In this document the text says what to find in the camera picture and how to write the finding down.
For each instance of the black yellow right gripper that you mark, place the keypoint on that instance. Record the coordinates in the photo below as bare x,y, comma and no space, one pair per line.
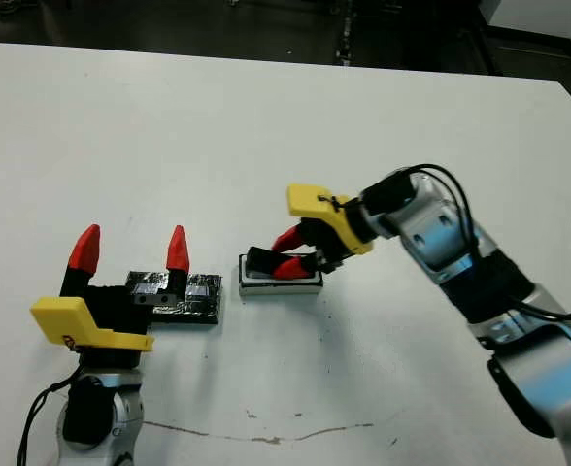
334,228

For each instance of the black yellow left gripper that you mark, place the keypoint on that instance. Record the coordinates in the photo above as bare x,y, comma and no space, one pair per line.
120,315

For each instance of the white cabinet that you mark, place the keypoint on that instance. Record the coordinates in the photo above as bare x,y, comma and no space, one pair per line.
538,12

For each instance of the dark shoe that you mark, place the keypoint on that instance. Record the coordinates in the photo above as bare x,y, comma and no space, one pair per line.
11,6

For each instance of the black glossy box lid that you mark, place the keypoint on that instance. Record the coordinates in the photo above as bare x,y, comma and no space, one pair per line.
203,301

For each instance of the black phone-like camera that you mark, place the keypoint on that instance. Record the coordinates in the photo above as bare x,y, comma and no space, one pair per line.
261,259

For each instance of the white camera box base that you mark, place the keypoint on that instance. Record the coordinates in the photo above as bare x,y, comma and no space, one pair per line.
280,289

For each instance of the aluminium frame post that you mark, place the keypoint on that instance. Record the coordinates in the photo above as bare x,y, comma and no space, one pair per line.
346,34

